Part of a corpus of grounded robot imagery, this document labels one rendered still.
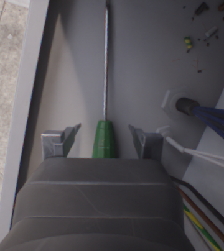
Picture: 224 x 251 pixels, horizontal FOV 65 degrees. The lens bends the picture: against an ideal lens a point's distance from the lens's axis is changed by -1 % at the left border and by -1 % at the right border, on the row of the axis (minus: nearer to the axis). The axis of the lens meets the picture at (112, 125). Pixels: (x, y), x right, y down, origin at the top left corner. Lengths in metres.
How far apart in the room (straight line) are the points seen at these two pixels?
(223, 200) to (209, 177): 0.02
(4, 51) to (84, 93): 0.70
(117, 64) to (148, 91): 0.04
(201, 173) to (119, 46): 0.15
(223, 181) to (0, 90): 0.81
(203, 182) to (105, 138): 0.11
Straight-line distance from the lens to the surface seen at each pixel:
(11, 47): 0.84
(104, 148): 0.16
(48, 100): 0.17
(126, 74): 0.17
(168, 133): 0.20
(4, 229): 0.22
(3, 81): 0.85
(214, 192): 0.20
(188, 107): 0.17
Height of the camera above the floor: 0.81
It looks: 66 degrees down
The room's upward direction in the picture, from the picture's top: 144 degrees clockwise
